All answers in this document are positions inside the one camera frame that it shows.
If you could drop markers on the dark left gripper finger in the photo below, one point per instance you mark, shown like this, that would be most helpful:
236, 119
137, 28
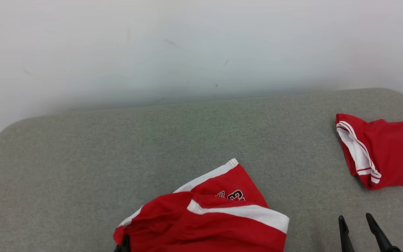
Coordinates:
125, 246

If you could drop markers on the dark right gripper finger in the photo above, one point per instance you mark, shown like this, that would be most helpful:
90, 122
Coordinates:
378, 234
345, 238

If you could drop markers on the red Bulls basketball jersey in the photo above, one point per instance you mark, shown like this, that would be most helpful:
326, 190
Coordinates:
394, 154

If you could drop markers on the red shorts with white stripes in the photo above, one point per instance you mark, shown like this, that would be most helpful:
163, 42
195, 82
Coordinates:
222, 231

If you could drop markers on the grey fabric sofa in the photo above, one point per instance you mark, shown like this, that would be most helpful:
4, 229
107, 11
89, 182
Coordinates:
117, 157

